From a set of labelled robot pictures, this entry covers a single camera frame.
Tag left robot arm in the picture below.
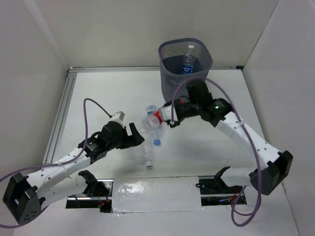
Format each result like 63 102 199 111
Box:
2 121 145 226

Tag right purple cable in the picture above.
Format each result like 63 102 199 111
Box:
171 77 262 227

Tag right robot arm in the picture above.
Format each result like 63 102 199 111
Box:
160 80 293 196

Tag clear crushed bottle blue cap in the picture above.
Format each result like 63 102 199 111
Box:
141 128 155 170

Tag grey mesh waste bin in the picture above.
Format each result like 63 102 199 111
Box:
158 38 213 102

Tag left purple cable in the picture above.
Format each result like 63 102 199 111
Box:
0 98 116 228

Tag white front cover panel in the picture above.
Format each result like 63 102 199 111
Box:
112 177 202 213

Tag red label bottle red cap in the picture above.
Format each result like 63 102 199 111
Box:
142 107 171 129

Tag purple cable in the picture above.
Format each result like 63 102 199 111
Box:
0 98 116 228
171 77 262 227

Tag blue label bottle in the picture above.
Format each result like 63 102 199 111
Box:
146 105 162 147
182 45 195 74

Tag aluminium frame rail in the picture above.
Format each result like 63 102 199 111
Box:
46 68 250 170

